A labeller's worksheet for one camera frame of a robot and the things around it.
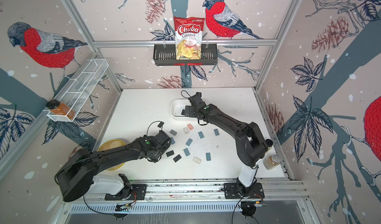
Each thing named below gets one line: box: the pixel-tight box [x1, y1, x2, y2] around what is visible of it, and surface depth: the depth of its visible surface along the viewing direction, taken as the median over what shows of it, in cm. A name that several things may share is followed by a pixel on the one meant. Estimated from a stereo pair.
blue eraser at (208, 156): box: [205, 152, 212, 162], surface depth 87 cm
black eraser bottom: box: [173, 154, 182, 163], surface depth 87 cm
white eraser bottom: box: [192, 156, 202, 165], surface depth 85 cm
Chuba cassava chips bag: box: [173, 16, 205, 60], surface depth 87 cm
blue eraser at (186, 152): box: [183, 147, 191, 157], surface depth 89 cm
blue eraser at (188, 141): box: [185, 137, 193, 147], surface depth 94 cm
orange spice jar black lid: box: [45, 99, 76, 120], surface depth 63 cm
